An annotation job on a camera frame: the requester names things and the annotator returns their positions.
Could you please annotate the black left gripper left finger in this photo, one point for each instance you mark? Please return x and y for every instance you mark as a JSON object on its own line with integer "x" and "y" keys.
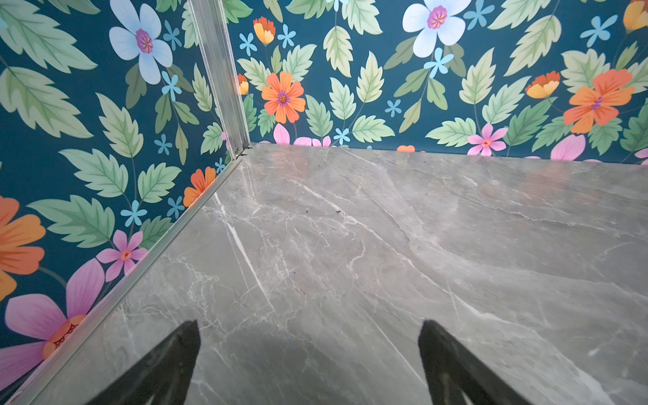
{"x": 162, "y": 376}

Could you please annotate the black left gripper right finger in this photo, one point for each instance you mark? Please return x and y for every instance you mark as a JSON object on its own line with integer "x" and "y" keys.
{"x": 455, "y": 375}

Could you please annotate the aluminium frame post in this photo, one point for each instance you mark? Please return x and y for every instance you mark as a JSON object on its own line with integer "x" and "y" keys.
{"x": 215, "y": 45}

